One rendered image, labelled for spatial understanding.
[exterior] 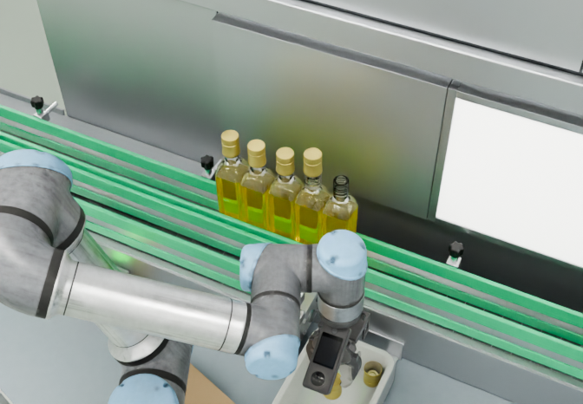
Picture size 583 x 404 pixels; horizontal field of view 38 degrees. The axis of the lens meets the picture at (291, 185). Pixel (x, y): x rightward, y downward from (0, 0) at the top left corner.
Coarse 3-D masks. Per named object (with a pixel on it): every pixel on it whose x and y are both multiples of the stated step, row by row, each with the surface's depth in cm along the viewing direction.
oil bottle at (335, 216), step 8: (328, 200) 158; (352, 200) 158; (328, 208) 157; (336, 208) 157; (344, 208) 156; (352, 208) 158; (328, 216) 158; (336, 216) 157; (344, 216) 157; (352, 216) 159; (328, 224) 160; (336, 224) 159; (344, 224) 158; (352, 224) 161
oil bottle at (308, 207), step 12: (300, 192) 159; (324, 192) 160; (300, 204) 160; (312, 204) 158; (300, 216) 162; (312, 216) 160; (300, 228) 165; (312, 228) 163; (300, 240) 167; (312, 240) 166
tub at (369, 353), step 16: (304, 352) 164; (368, 352) 165; (384, 352) 164; (304, 368) 164; (384, 368) 165; (288, 384) 159; (352, 384) 167; (384, 384) 159; (288, 400) 161; (304, 400) 164; (320, 400) 164; (336, 400) 164; (352, 400) 164; (368, 400) 164
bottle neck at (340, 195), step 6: (336, 180) 155; (342, 180) 156; (348, 180) 154; (336, 186) 154; (342, 186) 153; (348, 186) 155; (336, 192) 155; (342, 192) 155; (336, 198) 156; (342, 198) 156; (348, 198) 157
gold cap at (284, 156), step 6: (282, 150) 157; (288, 150) 157; (276, 156) 156; (282, 156) 156; (288, 156) 156; (276, 162) 158; (282, 162) 156; (288, 162) 156; (276, 168) 159; (282, 168) 157; (288, 168) 157; (294, 168) 159; (282, 174) 158; (288, 174) 158
